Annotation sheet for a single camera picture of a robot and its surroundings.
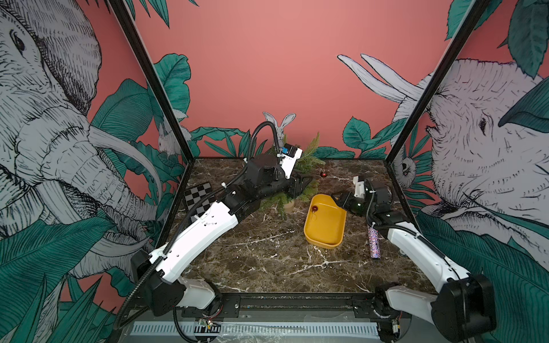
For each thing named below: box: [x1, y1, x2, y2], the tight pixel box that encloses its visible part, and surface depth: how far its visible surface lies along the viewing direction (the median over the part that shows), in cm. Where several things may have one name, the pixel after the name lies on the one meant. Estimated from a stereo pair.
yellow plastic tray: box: [303, 193, 348, 250], surface depth 95 cm
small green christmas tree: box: [259, 132, 326, 219], surface depth 78 cm
